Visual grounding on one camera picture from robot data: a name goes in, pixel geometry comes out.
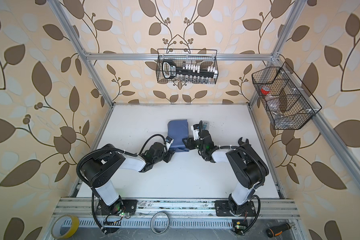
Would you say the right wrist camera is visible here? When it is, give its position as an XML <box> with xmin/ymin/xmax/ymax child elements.
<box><xmin>192</xmin><ymin>124</ymin><xmax>203</xmax><ymax>141</ymax></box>

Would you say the right wire basket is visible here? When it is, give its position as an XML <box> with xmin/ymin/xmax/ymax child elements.
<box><xmin>252</xmin><ymin>62</ymin><xmax>322</xmax><ymax>130</ymax></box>

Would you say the wire basket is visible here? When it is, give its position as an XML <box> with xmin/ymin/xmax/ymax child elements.
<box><xmin>252</xmin><ymin>62</ymin><xmax>322</xmax><ymax>130</ymax></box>
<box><xmin>156</xmin><ymin>48</ymin><xmax>219</xmax><ymax>85</ymax></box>

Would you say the yellow tape roll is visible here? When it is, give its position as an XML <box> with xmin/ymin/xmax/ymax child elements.
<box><xmin>51</xmin><ymin>215</ymin><xmax>80</xmax><ymax>240</ymax></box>

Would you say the grey cable loop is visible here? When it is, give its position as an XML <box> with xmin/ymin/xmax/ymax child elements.
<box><xmin>150</xmin><ymin>211</ymin><xmax>171</xmax><ymax>235</ymax></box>

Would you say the black adjustable wrench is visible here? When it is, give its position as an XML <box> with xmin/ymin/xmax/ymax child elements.
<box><xmin>238</xmin><ymin>137</ymin><xmax>251</xmax><ymax>148</ymax></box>

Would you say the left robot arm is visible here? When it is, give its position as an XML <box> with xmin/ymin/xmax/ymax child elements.
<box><xmin>76</xmin><ymin>134</ymin><xmax>175</xmax><ymax>214</ymax></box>

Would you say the orange handled screwdriver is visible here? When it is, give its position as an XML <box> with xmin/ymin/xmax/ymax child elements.
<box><xmin>265</xmin><ymin>223</ymin><xmax>294</xmax><ymax>238</ymax></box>

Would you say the black socket set holder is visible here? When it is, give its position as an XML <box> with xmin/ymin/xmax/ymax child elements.
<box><xmin>161</xmin><ymin>60</ymin><xmax>219</xmax><ymax>80</ymax></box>

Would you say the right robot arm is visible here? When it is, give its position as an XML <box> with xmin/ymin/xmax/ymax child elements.
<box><xmin>182</xmin><ymin>130</ymin><xmax>269</xmax><ymax>216</ymax></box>

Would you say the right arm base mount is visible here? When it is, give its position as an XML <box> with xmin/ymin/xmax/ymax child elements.
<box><xmin>215</xmin><ymin>200</ymin><xmax>256</xmax><ymax>217</ymax></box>

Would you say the blue wrapping paper sheet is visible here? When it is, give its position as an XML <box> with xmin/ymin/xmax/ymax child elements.
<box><xmin>168</xmin><ymin>120</ymin><xmax>189</xmax><ymax>153</ymax></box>

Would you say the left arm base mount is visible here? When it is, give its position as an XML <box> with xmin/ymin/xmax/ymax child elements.
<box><xmin>95</xmin><ymin>198</ymin><xmax>138</xmax><ymax>216</ymax></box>

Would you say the back wire basket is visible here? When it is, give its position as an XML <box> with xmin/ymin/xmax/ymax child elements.
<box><xmin>156</xmin><ymin>48</ymin><xmax>219</xmax><ymax>85</ymax></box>

